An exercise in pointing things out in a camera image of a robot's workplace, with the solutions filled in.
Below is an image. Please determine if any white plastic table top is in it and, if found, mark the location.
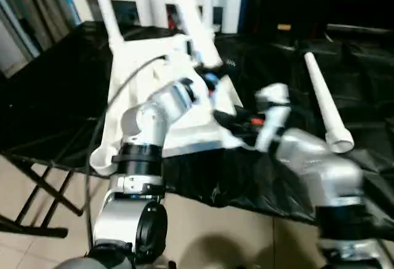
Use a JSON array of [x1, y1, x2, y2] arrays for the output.
[[89, 33, 247, 178]]

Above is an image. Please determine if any black flat panel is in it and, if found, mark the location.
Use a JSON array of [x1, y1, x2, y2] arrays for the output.
[[326, 24, 394, 35]]

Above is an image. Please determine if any black plastic mat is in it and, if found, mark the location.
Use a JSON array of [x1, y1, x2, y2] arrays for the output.
[[0, 21, 394, 242]]

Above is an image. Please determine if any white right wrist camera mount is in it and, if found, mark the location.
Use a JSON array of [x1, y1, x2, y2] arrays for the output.
[[254, 83, 292, 153]]

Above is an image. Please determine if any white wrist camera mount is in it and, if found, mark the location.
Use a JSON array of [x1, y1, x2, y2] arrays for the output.
[[254, 83, 292, 153], [153, 34, 213, 116]]

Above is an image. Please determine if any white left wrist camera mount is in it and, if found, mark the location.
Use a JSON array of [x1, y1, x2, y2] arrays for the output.
[[153, 34, 213, 116]]

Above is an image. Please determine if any black folding table frame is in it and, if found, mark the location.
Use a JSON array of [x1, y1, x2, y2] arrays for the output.
[[0, 155, 84, 239]]

